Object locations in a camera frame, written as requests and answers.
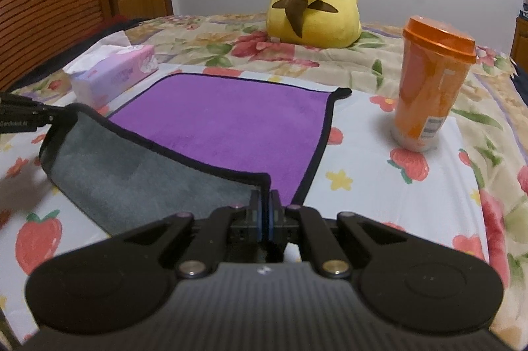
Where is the floral bed quilt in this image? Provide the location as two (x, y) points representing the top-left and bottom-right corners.
(1, 15), (527, 350)

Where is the pink tissue pack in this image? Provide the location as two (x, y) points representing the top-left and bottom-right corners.
(63, 31), (158, 109)

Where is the orange lidded cup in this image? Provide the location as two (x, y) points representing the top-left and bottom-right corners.
(391, 16), (477, 153)

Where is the wooden side cabinet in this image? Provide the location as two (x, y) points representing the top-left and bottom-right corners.
(510, 17), (528, 68)

